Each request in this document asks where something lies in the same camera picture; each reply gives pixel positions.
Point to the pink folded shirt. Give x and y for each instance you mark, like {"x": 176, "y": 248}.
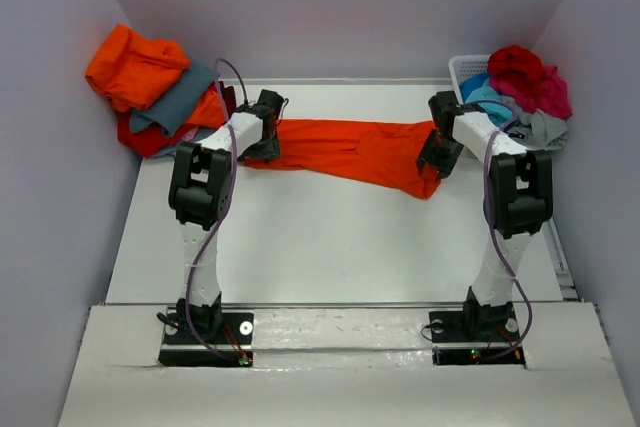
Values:
{"x": 193, "y": 135}

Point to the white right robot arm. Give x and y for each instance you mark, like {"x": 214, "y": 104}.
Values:
{"x": 517, "y": 202}

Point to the grey shirt in basket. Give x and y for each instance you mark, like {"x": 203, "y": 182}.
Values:
{"x": 537, "y": 130}

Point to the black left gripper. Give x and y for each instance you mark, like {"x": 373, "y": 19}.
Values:
{"x": 270, "y": 152}

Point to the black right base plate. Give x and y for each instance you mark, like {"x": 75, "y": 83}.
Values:
{"x": 452, "y": 345}

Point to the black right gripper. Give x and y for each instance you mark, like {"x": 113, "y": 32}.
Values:
{"x": 445, "y": 165}

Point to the magenta shirt in basket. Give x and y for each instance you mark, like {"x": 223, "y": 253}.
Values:
{"x": 551, "y": 99}

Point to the teal shirt in basket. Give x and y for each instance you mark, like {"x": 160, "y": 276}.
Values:
{"x": 477, "y": 90}

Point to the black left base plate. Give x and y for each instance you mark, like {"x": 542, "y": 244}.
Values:
{"x": 230, "y": 347}

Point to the dark maroon folded shirt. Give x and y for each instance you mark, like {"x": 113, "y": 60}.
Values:
{"x": 227, "y": 97}

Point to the red folded shirt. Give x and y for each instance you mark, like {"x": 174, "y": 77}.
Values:
{"x": 150, "y": 141}

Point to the orange folded shirt on pile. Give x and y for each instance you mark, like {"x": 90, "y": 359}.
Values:
{"x": 133, "y": 72}

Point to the white plastic laundry basket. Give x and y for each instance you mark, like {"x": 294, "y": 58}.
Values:
{"x": 465, "y": 72}

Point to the orange t shirt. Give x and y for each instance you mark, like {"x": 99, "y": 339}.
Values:
{"x": 378, "y": 153}

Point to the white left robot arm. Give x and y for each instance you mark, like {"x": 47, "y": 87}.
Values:
{"x": 200, "y": 194}

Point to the grey-blue folded shirt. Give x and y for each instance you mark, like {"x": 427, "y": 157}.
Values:
{"x": 173, "y": 107}

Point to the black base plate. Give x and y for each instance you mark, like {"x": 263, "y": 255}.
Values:
{"x": 452, "y": 345}
{"x": 230, "y": 347}

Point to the red shirt in basket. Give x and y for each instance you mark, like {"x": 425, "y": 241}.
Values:
{"x": 517, "y": 68}

